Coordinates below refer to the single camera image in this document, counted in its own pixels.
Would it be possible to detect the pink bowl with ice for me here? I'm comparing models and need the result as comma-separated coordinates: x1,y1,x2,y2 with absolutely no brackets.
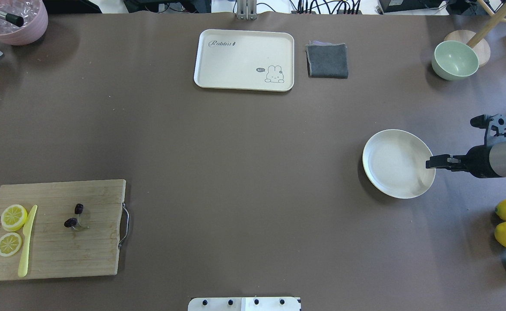
0,0,48,46

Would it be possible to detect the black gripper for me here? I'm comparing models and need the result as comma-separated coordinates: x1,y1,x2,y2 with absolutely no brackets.
425,145,493,178

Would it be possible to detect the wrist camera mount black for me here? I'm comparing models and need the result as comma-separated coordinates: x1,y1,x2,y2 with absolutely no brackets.
470,114,506,148

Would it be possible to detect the lemon slice lower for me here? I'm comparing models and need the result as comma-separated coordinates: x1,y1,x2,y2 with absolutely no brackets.
0,232,23,257

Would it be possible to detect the yellow plastic knife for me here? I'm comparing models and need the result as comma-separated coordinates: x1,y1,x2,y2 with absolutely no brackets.
17,205,38,278

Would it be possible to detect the lemon slice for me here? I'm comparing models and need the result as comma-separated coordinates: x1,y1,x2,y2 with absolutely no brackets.
0,232,23,257
0,204,28,232

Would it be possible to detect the yellow lemon near lime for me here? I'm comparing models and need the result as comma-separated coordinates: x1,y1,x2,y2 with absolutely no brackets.
494,221,506,248

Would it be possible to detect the green bowl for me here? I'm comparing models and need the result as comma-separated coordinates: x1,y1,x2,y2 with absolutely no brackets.
431,41,479,81

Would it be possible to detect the cream rabbit tray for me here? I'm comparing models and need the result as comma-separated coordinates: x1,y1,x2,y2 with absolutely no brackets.
193,29,295,92

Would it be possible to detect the grey folded cloth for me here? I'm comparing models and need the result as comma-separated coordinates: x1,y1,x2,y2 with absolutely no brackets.
306,41,349,79

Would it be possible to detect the wooden cup tree stand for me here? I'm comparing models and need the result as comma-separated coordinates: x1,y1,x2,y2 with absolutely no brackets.
444,0,506,68

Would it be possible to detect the white round plate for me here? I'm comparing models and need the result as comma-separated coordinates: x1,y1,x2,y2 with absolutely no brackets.
362,129,435,199

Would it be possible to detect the aluminium frame post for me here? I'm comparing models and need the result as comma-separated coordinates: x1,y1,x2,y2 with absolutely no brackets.
235,0,258,20

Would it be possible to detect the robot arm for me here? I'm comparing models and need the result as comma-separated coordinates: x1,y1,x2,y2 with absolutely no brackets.
425,140,506,178

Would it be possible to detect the lemon slice upper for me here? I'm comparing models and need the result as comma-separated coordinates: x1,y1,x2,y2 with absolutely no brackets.
0,204,28,232

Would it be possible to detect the wooden cutting board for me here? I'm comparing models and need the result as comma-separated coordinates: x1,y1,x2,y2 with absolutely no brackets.
0,179,127,281

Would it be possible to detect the white mounting base plate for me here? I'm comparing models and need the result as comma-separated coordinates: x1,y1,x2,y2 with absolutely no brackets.
187,296,302,311

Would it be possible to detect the black muddler in bowl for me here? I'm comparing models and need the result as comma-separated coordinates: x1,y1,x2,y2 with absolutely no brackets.
0,10,24,27

